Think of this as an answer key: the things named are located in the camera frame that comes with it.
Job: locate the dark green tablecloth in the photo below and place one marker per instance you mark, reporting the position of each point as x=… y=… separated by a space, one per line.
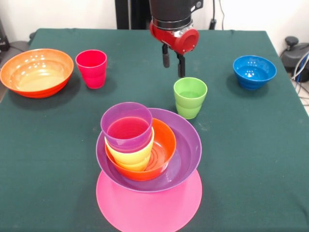
x=241 y=169

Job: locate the red cup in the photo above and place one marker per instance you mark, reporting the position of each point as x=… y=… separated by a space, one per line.
x=91 y=72

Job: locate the green cup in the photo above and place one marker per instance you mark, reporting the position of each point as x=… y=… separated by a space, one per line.
x=190 y=101

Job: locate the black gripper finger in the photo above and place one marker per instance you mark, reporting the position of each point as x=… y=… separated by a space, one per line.
x=181 y=67
x=166 y=59

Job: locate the small orange bowl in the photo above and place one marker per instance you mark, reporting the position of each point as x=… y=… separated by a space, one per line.
x=166 y=145

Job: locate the large orange bowl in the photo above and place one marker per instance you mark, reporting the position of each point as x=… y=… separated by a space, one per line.
x=31 y=70

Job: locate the yellow cup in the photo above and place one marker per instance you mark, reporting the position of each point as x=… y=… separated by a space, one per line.
x=135 y=157

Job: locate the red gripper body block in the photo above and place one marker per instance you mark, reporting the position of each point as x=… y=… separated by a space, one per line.
x=183 y=41

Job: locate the blue bowl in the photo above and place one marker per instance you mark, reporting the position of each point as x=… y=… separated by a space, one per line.
x=254 y=72

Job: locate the purple bowl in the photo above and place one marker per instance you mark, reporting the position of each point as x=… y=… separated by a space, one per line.
x=186 y=149

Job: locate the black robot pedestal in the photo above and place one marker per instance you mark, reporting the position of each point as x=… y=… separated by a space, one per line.
x=132 y=14

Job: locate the black pedestal foot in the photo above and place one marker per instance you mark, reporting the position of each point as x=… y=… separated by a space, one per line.
x=20 y=44
x=293 y=58

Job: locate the purple cup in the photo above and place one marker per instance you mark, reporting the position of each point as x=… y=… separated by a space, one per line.
x=125 y=140

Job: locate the pink bowl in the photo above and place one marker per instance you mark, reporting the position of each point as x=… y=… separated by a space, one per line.
x=144 y=210

